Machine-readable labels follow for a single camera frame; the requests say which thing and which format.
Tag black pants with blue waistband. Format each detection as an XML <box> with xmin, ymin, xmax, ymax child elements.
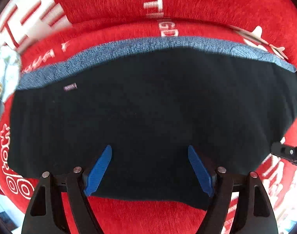
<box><xmin>8</xmin><ymin>37</ymin><xmax>297</xmax><ymax>210</ymax></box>

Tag white floral fabric item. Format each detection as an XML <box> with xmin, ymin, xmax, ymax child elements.
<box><xmin>0</xmin><ymin>45</ymin><xmax>21</xmax><ymax>118</ymax></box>

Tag red pillow with white text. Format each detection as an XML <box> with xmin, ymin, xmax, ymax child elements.
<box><xmin>0</xmin><ymin>0</ymin><xmax>297</xmax><ymax>69</ymax></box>

